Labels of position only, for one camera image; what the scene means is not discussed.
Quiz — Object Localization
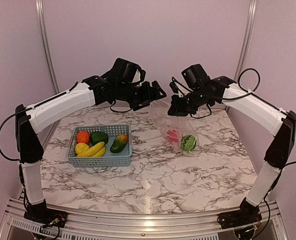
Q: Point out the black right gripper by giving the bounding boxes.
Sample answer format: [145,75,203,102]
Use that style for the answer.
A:
[167,86,213,116]

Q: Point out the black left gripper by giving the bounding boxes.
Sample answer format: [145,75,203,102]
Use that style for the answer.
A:
[117,80,167,111]

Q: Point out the clear zip top bag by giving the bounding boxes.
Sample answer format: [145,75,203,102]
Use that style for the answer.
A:
[149,99,200,157]

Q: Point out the red toy strawberry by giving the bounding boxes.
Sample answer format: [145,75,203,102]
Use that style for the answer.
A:
[166,129,179,143]

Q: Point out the yellow toy bananas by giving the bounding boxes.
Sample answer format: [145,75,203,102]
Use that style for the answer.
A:
[77,141,105,158]

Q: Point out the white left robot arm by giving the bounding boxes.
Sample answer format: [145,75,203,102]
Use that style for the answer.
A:
[10,73,166,223]

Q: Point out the green orange toy mango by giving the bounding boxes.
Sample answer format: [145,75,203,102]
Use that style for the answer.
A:
[110,134,128,154]

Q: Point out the grey plastic basket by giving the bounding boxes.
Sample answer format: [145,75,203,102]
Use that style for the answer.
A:
[66,124,132,168]

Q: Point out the green toy pepper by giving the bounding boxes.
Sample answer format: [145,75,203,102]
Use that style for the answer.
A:
[90,131,109,146]

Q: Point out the orange toy fruit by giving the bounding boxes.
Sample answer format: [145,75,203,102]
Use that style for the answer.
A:
[76,131,90,145]

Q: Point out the yellow toy lemon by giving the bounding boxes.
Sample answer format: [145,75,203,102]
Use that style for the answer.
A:
[75,142,90,155]

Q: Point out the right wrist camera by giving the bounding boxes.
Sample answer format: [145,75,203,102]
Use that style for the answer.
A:
[169,63,210,97]

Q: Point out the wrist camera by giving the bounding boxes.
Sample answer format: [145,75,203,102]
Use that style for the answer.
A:
[169,63,210,97]
[110,58,146,86]

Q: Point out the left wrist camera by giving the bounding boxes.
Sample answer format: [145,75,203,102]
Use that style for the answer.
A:
[110,58,146,86]

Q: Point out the right aluminium frame post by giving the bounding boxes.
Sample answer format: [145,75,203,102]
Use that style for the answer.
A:
[234,0,257,80]

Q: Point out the aluminium frame post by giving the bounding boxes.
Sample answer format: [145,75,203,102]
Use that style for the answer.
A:
[35,0,59,94]
[234,0,257,80]

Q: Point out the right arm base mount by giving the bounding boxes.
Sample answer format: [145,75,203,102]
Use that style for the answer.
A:
[217,210,262,229]

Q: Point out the left aluminium frame post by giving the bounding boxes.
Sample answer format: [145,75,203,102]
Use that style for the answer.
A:
[35,0,59,94]

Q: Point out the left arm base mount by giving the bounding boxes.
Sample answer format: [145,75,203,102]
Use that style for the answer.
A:
[24,208,68,228]

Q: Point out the aluminium front rail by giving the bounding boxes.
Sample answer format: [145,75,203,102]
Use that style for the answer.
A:
[0,197,290,240]

